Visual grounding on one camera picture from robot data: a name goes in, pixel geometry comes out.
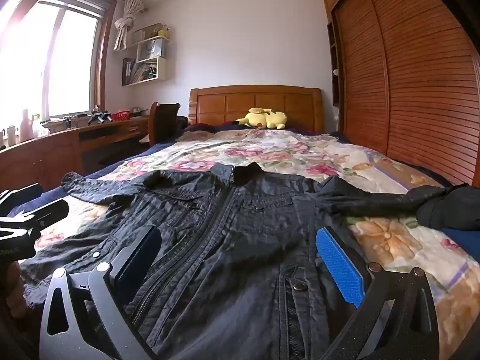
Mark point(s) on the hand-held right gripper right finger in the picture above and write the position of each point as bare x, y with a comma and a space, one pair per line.
337, 266

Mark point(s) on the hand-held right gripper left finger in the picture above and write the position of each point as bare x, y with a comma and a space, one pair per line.
140, 257

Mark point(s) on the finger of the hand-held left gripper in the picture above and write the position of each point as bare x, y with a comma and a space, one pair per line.
22, 194
48, 213

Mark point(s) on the black zip jacket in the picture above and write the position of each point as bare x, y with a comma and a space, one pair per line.
232, 232

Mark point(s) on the dark cloth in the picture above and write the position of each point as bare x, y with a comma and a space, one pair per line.
450, 206

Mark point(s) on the person's left hand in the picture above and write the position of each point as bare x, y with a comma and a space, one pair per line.
15, 288

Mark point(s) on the wooden desk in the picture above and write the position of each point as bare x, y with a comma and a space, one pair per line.
56, 150

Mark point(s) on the pink bottle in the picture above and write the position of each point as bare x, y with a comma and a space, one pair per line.
25, 127

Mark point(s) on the black metal tool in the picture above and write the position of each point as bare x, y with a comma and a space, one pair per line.
99, 117

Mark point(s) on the red basket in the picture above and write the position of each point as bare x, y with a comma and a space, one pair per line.
120, 116

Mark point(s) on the floral blanket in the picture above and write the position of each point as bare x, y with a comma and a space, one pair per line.
300, 150

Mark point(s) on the metal bowl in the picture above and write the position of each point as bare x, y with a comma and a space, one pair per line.
137, 111

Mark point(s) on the wooden framed window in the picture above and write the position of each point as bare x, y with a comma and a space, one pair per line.
56, 63

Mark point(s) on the wooden chair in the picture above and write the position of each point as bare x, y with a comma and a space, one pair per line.
161, 120

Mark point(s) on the yellow plush toy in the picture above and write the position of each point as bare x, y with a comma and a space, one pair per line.
266, 120

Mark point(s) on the row of books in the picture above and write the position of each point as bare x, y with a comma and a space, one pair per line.
137, 72

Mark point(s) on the wooden bed headboard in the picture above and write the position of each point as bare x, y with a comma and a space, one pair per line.
225, 105

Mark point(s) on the white paper bag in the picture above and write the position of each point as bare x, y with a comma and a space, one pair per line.
154, 48

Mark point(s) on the tied beige curtain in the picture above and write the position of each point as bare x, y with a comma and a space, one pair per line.
125, 26

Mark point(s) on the wooden slatted wardrobe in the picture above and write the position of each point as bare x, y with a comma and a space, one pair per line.
412, 82

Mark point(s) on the small yellow toy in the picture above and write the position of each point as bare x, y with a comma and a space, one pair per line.
164, 32

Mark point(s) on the white wall shelf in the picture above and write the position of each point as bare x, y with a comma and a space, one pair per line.
162, 69

